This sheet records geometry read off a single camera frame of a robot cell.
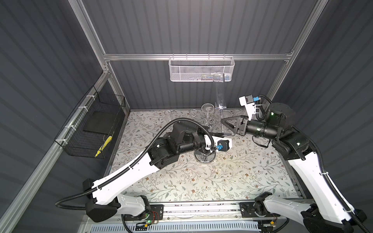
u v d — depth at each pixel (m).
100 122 0.72
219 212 0.75
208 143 0.55
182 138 0.41
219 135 0.54
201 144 0.48
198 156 0.93
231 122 0.57
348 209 0.36
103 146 0.68
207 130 0.52
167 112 1.24
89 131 0.72
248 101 0.50
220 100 0.58
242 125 0.49
